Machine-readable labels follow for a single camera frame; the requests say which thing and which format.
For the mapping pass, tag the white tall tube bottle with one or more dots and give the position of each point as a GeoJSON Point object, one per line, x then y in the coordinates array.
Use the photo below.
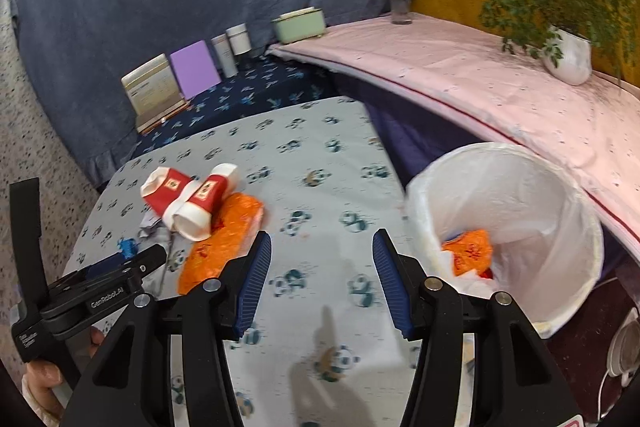
{"type": "Point", "coordinates": [225, 55]}

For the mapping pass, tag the white tissue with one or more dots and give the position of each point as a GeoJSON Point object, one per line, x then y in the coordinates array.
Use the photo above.
{"type": "Point", "coordinates": [153, 228]}

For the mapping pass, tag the person's left hand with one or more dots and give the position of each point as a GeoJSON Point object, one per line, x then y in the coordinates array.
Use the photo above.
{"type": "Point", "coordinates": [38, 382]}

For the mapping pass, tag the purple card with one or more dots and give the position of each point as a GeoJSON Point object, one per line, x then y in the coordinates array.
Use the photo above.
{"type": "Point", "coordinates": [195, 69]}

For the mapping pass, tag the white trash bin with liner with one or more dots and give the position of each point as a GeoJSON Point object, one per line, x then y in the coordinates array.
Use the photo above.
{"type": "Point", "coordinates": [547, 239]}

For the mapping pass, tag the panda print tablecloth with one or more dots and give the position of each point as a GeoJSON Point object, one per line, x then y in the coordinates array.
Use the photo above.
{"type": "Point", "coordinates": [322, 349]}

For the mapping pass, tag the mint green tissue box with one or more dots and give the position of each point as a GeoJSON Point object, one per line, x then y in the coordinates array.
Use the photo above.
{"type": "Point", "coordinates": [299, 25]}

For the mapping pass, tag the blue wrapper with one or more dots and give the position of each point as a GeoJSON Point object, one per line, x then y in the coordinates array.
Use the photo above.
{"type": "Point", "coordinates": [128, 248]}

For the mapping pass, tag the red white paper cup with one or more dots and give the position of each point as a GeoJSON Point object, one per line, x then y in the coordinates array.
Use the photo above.
{"type": "Point", "coordinates": [163, 187]}
{"type": "Point", "coordinates": [193, 214]}

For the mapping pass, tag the orange snack wrapper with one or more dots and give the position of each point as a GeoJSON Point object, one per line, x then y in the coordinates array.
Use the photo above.
{"type": "Point", "coordinates": [470, 251]}

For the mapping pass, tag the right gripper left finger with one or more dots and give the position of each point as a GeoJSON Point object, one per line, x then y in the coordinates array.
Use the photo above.
{"type": "Point", "coordinates": [127, 382]}

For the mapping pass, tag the beige book on stand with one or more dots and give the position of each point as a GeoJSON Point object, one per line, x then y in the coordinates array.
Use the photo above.
{"type": "Point", "coordinates": [153, 92]}

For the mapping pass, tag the navy floral cloth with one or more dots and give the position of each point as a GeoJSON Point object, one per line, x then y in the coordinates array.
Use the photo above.
{"type": "Point", "coordinates": [268, 83]}

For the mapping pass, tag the orange foil packet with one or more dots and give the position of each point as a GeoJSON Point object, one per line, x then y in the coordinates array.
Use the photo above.
{"type": "Point", "coordinates": [235, 228]}

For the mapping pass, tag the white cylindrical jar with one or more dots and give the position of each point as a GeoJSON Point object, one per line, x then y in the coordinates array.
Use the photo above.
{"type": "Point", "coordinates": [239, 39]}

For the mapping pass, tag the pink bed sheet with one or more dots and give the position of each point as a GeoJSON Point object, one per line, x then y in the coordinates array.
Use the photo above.
{"type": "Point", "coordinates": [460, 73]}

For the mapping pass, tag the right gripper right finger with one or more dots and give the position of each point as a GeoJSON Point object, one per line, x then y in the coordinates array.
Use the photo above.
{"type": "Point", "coordinates": [516, 381]}

